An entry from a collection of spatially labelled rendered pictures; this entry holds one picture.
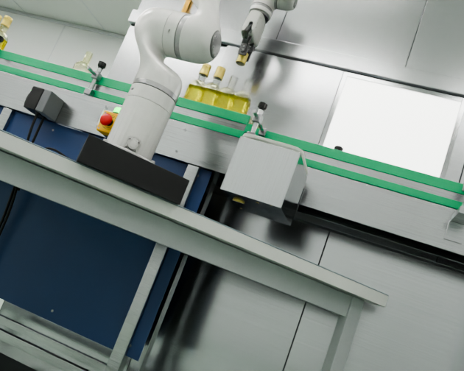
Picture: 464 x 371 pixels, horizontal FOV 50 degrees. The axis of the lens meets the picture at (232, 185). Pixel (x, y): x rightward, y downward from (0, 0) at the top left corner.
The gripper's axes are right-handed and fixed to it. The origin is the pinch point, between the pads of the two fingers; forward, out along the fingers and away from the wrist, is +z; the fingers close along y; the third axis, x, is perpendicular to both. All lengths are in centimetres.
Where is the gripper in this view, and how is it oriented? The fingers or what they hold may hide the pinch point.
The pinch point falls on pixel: (244, 52)
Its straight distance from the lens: 184.8
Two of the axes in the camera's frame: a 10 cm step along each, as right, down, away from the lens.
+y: -2.2, -2.8, -9.3
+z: -3.5, 9.2, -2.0
